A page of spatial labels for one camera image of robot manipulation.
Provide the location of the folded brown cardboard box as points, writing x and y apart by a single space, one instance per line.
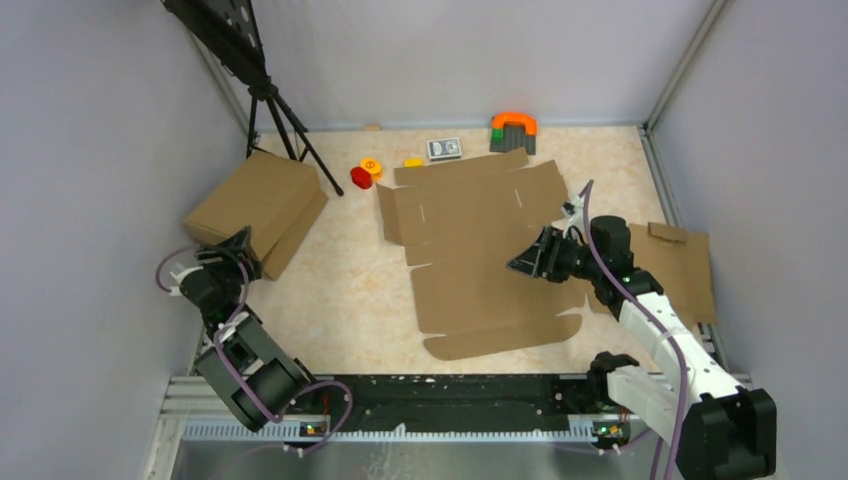
281 255

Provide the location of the flat cardboard blank at right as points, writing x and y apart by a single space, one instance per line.
679 260

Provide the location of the black tripod stand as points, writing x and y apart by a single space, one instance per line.
229 29

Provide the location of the small red toy piece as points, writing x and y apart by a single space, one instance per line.
367 173

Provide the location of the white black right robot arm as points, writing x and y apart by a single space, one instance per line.
714 427

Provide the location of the aluminium frame rail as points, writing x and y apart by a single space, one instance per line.
192 411

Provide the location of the flat cardboard blank underneath left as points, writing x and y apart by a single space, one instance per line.
460 223

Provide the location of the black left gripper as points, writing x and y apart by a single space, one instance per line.
234 249

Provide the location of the large cardboard box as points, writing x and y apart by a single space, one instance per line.
266 193

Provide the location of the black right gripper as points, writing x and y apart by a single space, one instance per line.
548 246

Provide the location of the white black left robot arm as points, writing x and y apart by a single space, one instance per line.
253 376

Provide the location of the orange green grey toy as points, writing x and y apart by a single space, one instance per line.
513 130

